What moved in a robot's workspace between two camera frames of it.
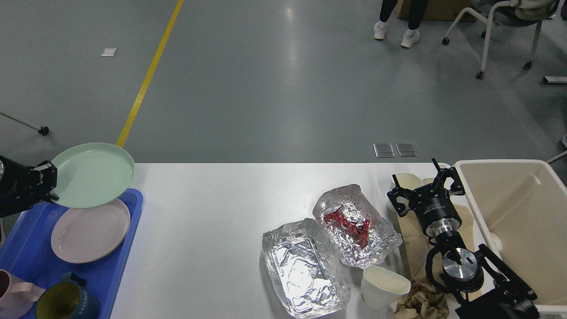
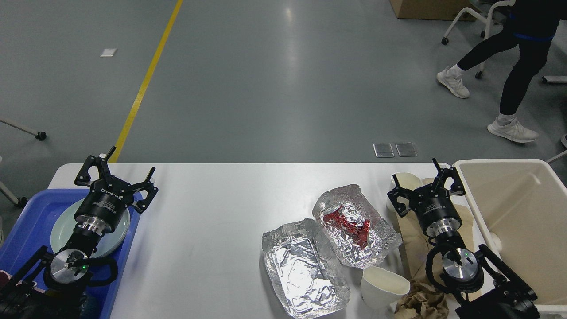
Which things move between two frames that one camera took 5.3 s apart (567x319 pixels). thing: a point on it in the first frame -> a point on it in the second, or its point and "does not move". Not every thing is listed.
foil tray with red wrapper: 363,236 does not move
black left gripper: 21,186 -> 103,207
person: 412,34 -> 531,25
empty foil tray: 307,280 does not move
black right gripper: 432,202 does not move
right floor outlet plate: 406,149 does not move
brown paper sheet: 416,242 does not move
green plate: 90,174 -> 62,228
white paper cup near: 381,288 does not move
